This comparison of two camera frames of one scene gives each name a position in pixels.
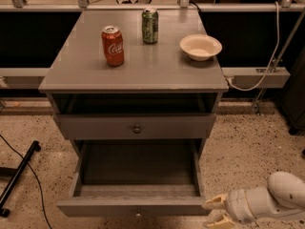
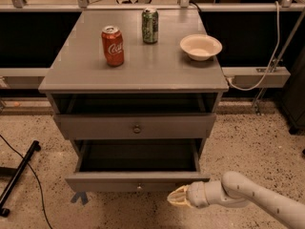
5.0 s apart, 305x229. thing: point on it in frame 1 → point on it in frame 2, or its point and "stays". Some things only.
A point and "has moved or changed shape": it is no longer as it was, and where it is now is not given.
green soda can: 150,23 stays
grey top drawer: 135,126 stays
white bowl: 200,47 stays
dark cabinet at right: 294,96 stays
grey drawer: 135,177 has moved or changed shape
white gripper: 237,202 → 196,195
